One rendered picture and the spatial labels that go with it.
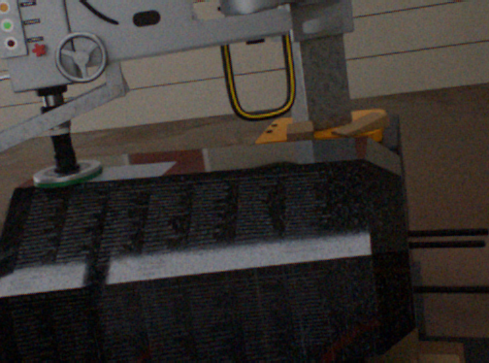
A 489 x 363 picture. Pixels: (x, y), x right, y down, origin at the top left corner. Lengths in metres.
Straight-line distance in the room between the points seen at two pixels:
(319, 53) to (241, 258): 1.14
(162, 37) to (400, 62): 6.29
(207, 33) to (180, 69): 6.26
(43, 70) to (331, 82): 1.21
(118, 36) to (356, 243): 0.88
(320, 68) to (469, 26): 5.63
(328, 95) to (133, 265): 1.20
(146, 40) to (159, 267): 0.66
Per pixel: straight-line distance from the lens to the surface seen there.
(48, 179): 1.92
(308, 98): 2.52
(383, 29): 7.92
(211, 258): 1.64
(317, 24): 2.46
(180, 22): 1.85
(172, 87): 8.17
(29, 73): 1.86
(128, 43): 1.85
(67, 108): 1.90
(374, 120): 2.45
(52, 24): 1.84
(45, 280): 1.82
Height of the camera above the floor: 1.31
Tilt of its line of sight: 10 degrees down
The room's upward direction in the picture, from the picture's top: 9 degrees counter-clockwise
